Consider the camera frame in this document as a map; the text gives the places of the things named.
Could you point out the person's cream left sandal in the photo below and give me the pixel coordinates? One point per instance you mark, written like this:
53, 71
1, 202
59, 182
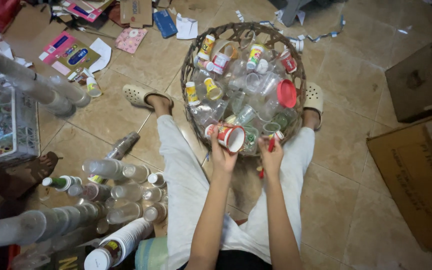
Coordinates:
137, 95

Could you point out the white cup with red label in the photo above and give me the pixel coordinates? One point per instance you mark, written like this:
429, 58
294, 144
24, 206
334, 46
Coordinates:
221, 63

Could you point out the person's cream right sandal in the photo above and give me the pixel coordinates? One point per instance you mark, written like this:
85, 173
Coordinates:
314, 98

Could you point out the small brown cardboard box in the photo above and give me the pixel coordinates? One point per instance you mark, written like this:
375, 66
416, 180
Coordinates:
414, 86

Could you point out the large printed cardboard box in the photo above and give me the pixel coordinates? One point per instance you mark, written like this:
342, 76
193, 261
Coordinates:
418, 180

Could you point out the red paper cup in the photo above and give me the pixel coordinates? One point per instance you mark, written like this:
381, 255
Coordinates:
231, 137

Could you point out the person's left fingers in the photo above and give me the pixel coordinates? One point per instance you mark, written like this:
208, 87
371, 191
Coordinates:
213, 135

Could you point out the green and white printed cup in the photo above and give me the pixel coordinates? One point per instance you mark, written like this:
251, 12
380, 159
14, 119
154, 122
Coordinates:
254, 56

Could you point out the tan paper cup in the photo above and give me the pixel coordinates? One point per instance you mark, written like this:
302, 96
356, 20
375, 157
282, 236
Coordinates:
223, 45

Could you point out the red plastic strip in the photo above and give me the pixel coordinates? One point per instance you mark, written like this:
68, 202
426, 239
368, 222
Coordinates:
271, 142

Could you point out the red round plastic lid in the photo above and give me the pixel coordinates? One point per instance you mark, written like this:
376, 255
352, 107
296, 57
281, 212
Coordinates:
287, 93

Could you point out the blue flattened packet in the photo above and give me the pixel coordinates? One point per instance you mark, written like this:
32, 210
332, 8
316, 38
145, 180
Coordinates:
165, 23

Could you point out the person's left hand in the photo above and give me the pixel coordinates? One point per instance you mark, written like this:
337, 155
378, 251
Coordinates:
221, 157

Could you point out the heap of clear plastic cups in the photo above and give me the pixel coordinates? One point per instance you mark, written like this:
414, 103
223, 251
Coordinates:
251, 93

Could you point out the yellow printed paper cup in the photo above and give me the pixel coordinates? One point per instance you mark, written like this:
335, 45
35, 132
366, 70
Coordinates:
212, 89
192, 93
207, 45

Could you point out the person's white trousers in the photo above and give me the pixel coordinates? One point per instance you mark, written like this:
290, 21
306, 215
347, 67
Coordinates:
182, 180

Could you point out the crumpled white paper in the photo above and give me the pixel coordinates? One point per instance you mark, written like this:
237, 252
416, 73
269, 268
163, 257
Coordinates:
186, 27

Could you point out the stack of white paper cups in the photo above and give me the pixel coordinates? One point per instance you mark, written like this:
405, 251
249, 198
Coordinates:
126, 240

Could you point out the pink and green flattened carton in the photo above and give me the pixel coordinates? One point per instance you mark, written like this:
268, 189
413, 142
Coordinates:
69, 54

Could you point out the red and white printed cup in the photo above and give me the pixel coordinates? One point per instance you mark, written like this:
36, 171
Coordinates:
288, 61

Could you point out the person's right fingers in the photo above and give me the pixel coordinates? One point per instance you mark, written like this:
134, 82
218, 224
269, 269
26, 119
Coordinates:
268, 144

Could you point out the round woven basket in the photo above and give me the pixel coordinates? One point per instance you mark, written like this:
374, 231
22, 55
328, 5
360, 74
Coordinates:
189, 75

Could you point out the heap of flattened cartons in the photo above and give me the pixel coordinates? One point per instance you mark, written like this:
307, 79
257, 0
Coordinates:
84, 9

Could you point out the person's cream sandal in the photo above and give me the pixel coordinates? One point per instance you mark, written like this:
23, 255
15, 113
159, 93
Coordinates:
314, 98
137, 95

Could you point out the stacks of clear plastic cups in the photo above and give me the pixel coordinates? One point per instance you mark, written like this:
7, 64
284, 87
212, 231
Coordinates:
51, 150

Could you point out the brown cardboard piece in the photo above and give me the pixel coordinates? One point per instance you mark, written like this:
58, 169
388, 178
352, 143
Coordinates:
136, 13

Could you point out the dark stained cup stack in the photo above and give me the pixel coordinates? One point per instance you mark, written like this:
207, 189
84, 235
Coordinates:
123, 145

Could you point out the person's right hand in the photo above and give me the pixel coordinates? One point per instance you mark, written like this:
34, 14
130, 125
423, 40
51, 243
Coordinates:
272, 159

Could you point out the small printed cup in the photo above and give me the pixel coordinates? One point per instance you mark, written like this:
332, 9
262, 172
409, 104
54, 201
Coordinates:
93, 87

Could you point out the pink patterned packet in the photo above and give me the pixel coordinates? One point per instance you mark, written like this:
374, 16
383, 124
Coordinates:
130, 39

